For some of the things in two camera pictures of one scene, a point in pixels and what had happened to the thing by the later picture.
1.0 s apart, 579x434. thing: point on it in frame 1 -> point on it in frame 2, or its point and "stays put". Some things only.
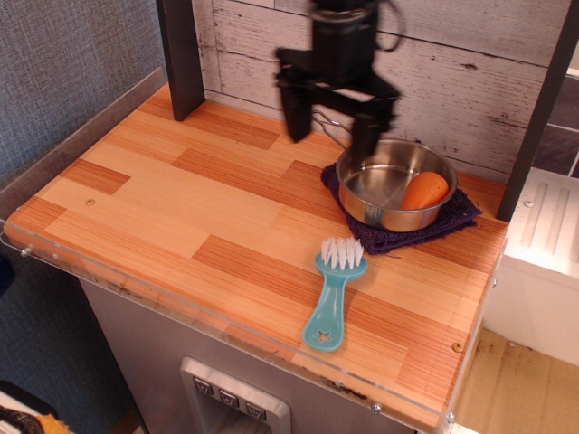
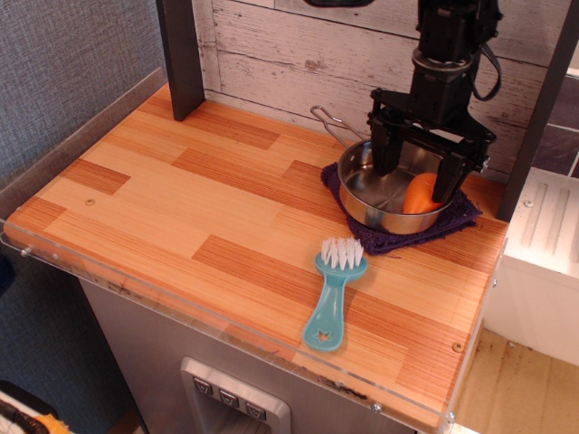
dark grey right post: (540, 109) stays put
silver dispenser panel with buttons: (224, 405) stays put
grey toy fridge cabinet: (185, 375) stays put
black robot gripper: (337, 70) -> (437, 108)
